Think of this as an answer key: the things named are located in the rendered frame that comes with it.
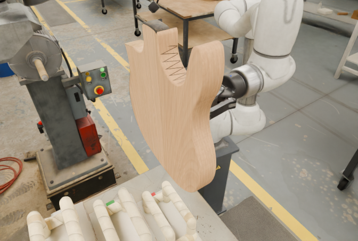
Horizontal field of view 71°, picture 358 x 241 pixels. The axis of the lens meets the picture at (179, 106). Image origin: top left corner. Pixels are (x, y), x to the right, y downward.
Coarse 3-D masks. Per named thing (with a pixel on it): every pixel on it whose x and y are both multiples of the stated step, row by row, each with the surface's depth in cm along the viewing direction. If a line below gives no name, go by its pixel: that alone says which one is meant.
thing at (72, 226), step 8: (64, 200) 69; (64, 208) 67; (72, 208) 68; (64, 216) 66; (72, 216) 66; (72, 224) 64; (72, 232) 62; (80, 232) 63; (72, 240) 61; (80, 240) 61
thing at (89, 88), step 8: (88, 64) 153; (96, 64) 153; (104, 64) 153; (80, 72) 145; (96, 72) 150; (104, 72) 152; (80, 80) 154; (96, 80) 152; (104, 80) 156; (80, 88) 165; (88, 88) 152; (96, 88) 155; (104, 88) 158; (88, 96) 155; (96, 96) 158
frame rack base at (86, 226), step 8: (80, 208) 79; (80, 216) 77; (64, 224) 75; (80, 224) 75; (88, 224) 75; (56, 232) 73; (64, 232) 73; (88, 232) 73; (48, 240) 71; (56, 240) 71; (64, 240) 71; (88, 240) 71; (96, 240) 71
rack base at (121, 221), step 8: (88, 216) 86; (112, 216) 85; (120, 216) 85; (128, 216) 85; (96, 224) 83; (120, 224) 83; (128, 224) 83; (96, 232) 81; (120, 232) 81; (128, 232) 81; (136, 232) 81; (152, 232) 81; (104, 240) 79; (120, 240) 79; (128, 240) 79; (136, 240) 79; (152, 240) 79
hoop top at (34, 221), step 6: (30, 216) 66; (36, 216) 66; (30, 222) 64; (36, 222) 64; (30, 228) 63; (36, 228) 63; (42, 228) 64; (30, 234) 62; (36, 234) 62; (42, 234) 62; (30, 240) 61; (36, 240) 61; (42, 240) 61
